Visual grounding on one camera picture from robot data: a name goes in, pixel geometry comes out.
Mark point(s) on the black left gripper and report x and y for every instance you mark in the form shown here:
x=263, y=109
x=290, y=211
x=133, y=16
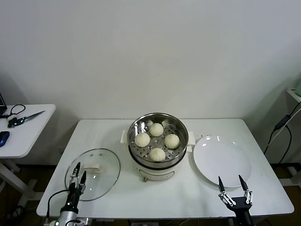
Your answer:
x=73, y=199

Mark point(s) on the white round plate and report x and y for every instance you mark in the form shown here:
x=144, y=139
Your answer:
x=221, y=160

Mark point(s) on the cream electric cooker base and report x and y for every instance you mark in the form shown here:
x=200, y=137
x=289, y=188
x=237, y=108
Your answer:
x=157, y=173

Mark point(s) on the stainless steel steamer basket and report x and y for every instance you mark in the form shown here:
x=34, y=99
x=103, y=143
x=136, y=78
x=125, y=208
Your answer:
x=181, y=141

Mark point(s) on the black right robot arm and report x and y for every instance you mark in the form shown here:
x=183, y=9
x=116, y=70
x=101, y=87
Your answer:
x=244, y=219

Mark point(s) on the white side table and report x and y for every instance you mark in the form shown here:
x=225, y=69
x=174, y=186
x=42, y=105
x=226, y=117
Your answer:
x=30, y=141

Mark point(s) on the black laptop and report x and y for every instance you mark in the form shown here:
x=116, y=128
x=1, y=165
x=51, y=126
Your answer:
x=2, y=103

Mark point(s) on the pale green object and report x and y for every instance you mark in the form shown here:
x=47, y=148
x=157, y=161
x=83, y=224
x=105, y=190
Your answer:
x=298, y=89

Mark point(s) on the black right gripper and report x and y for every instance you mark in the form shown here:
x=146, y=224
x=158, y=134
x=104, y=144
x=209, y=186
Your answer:
x=241, y=204

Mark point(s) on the white steamed baozi bun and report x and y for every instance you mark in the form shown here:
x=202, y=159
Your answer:
x=142, y=140
x=156, y=129
x=157, y=154
x=171, y=141

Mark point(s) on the blue computer mouse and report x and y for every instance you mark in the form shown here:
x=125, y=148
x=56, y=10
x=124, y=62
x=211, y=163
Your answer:
x=4, y=138

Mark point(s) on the white shelf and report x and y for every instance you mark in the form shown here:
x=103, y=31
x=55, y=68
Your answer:
x=292, y=93

